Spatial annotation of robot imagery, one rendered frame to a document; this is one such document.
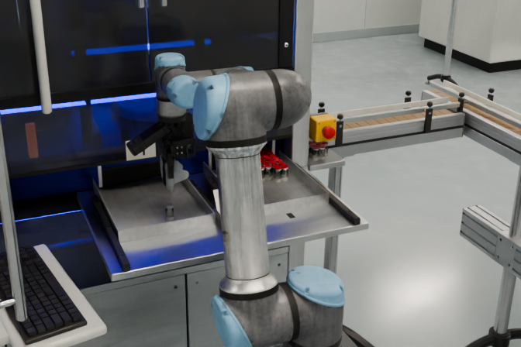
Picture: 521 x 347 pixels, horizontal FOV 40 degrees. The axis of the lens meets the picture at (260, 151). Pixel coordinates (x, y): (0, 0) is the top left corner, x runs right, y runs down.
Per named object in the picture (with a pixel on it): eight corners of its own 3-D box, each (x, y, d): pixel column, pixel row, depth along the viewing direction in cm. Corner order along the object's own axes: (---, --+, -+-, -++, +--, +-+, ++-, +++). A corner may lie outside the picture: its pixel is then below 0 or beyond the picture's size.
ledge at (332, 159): (291, 155, 243) (291, 150, 242) (325, 150, 247) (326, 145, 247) (309, 171, 231) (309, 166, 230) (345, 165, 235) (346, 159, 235)
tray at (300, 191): (203, 172, 225) (202, 161, 223) (279, 159, 234) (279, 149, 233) (243, 220, 196) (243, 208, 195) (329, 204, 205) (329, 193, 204)
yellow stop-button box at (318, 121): (305, 135, 233) (306, 114, 230) (325, 132, 236) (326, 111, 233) (315, 143, 227) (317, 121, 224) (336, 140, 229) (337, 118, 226)
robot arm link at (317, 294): (353, 341, 147) (357, 283, 141) (292, 356, 142) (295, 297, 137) (326, 308, 157) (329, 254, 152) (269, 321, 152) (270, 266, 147)
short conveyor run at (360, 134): (295, 166, 239) (296, 121, 233) (276, 149, 252) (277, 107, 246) (465, 139, 264) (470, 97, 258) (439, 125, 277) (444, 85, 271)
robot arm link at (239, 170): (302, 350, 141) (281, 69, 132) (229, 368, 135) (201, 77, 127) (278, 328, 152) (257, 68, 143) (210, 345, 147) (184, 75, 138)
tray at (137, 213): (93, 189, 213) (91, 178, 211) (178, 176, 222) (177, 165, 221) (119, 243, 184) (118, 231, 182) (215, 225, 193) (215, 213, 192)
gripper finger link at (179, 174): (191, 193, 190) (189, 159, 187) (169, 197, 188) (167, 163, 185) (188, 190, 192) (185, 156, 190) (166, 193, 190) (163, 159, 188)
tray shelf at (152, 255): (76, 197, 211) (76, 192, 211) (293, 163, 237) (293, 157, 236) (112, 281, 171) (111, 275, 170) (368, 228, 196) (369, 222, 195)
